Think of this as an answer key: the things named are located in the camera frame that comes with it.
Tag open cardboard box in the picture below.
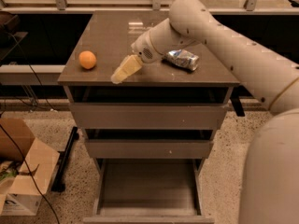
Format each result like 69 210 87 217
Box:
0 118 59 216

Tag orange fruit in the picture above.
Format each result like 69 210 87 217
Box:
78 50 96 70

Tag grey middle drawer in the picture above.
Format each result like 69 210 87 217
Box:
85 129 215 159

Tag grey top drawer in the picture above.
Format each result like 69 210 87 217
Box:
70 86 230 130

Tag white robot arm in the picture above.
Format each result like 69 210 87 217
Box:
111 0 299 224

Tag black floor cable left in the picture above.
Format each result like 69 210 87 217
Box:
0 31 62 224

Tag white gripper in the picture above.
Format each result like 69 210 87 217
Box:
111 32 162 84

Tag grey open bottom drawer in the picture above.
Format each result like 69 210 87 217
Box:
83 159 214 224

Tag black metal floor bar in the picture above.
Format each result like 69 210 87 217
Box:
51 127 79 192

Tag grey drawer cabinet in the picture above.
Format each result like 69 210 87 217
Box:
57 9 241 224

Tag crushed silver blue can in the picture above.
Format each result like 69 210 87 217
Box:
164 49 199 72

